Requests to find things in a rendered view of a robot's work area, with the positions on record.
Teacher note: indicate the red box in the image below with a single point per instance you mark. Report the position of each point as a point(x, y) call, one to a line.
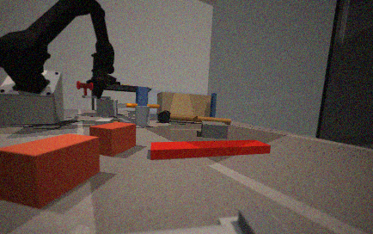
point(114, 138)
point(38, 172)

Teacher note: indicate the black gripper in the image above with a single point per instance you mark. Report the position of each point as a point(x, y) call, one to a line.
point(98, 81)

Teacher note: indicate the wooden-handled black mallet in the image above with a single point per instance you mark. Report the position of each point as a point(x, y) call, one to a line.
point(164, 117)

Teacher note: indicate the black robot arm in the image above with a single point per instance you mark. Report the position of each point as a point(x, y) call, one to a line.
point(23, 53)

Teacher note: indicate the red flat bar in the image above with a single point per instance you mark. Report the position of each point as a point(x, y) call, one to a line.
point(170, 150)

